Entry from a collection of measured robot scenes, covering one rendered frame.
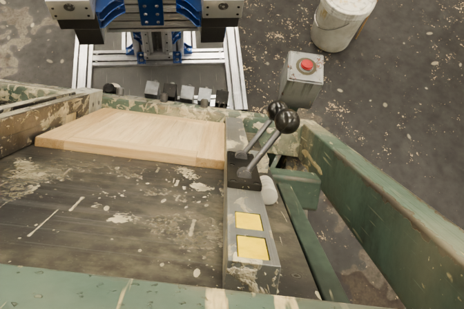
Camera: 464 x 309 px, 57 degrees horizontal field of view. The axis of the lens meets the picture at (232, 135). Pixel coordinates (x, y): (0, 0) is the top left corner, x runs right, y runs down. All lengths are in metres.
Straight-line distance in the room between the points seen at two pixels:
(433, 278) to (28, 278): 0.44
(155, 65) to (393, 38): 1.50
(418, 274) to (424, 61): 2.40
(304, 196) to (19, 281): 0.86
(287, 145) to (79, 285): 1.16
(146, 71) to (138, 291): 2.04
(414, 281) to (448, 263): 0.08
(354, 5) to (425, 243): 2.01
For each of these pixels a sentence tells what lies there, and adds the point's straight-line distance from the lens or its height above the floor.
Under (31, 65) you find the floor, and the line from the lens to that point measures 2.65.
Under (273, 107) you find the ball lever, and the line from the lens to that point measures 0.74.
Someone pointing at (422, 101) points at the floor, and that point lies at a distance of 2.75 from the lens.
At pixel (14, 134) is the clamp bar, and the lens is 0.86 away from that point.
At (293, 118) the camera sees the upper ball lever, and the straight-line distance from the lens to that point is 0.63.
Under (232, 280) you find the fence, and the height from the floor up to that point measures 1.66.
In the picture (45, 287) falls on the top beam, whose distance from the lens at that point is 0.24.
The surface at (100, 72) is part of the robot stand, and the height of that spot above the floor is 0.21.
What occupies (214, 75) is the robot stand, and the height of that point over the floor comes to 0.21.
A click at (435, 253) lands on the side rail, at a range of 0.56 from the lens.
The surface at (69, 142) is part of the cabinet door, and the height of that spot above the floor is 1.28.
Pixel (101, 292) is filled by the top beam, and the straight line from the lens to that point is 0.24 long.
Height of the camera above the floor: 2.08
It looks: 64 degrees down
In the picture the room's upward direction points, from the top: 12 degrees clockwise
